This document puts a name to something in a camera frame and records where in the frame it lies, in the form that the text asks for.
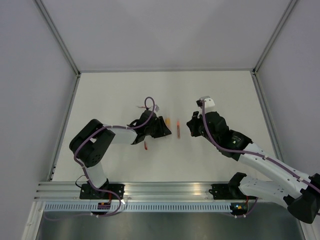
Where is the aluminium mounting rail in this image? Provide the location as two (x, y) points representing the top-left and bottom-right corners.
(33, 181), (218, 202)

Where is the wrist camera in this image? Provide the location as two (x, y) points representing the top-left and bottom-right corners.
(196, 96), (216, 109)
(152, 104), (160, 113)

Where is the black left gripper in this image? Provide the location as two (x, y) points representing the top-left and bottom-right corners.
(145, 116), (172, 139)

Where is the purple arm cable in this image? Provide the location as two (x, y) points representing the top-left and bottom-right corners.
(74, 96), (157, 191)
(201, 101), (320, 195)

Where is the yellow marker cap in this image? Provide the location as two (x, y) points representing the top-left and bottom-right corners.
(165, 117), (171, 127)

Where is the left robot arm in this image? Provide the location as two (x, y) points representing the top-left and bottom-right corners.
(69, 110), (172, 199)

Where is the left aluminium frame post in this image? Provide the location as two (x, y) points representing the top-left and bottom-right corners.
(33, 0), (81, 78)

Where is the right aluminium frame post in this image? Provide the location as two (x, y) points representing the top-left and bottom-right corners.
(252, 0), (300, 75)

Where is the wooden orange highlighter pencil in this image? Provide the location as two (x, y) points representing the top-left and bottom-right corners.
(176, 120), (181, 139)

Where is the white slotted cable duct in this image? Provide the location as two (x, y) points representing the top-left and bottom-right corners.
(44, 201), (232, 213)

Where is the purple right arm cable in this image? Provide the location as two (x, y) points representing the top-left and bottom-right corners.
(201, 101), (320, 195)

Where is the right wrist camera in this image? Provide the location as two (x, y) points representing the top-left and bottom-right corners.
(196, 96), (216, 109)

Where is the aluminium frame post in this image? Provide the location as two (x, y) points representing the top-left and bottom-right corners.
(33, 0), (81, 78)
(252, 0), (300, 75)

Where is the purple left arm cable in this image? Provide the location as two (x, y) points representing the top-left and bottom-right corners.
(74, 96), (157, 191)

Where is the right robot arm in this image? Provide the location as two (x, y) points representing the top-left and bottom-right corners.
(186, 111), (320, 224)

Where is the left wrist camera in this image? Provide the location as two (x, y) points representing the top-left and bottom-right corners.
(152, 104), (160, 113)

